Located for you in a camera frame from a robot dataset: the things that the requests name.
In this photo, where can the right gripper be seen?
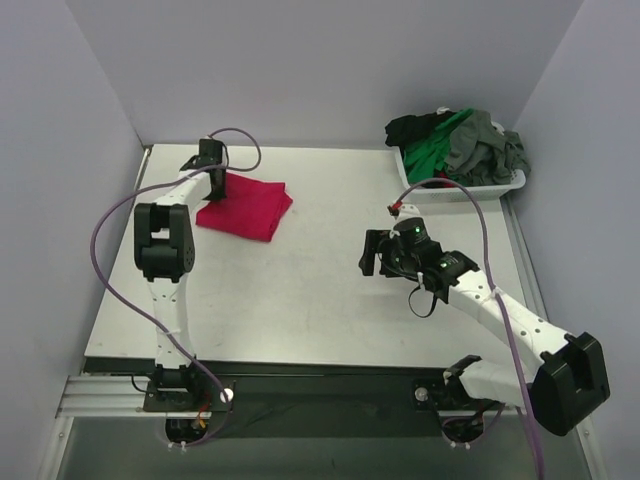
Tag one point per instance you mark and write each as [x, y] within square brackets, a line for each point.
[368, 251]

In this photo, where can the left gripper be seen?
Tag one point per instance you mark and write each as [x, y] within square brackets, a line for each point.
[216, 182]

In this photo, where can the red t-shirt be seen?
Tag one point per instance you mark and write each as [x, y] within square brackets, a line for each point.
[252, 209]

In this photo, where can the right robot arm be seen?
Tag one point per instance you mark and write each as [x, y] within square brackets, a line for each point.
[561, 377]

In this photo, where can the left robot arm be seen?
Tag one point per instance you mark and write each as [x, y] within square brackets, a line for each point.
[164, 252]

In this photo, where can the red garment in basket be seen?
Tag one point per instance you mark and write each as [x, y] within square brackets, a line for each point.
[439, 183]

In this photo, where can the green t-shirt in basket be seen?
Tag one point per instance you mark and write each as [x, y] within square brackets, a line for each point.
[424, 158]

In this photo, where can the black t-shirt in basket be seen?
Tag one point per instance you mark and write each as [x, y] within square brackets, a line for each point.
[408, 129]

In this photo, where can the grey t-shirt in basket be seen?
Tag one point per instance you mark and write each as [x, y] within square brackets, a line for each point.
[482, 155]

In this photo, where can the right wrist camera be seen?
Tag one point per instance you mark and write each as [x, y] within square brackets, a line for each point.
[402, 211]

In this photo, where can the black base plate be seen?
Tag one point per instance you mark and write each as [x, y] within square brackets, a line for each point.
[346, 422]

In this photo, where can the aluminium frame rail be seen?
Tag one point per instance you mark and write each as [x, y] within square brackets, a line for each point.
[100, 395]

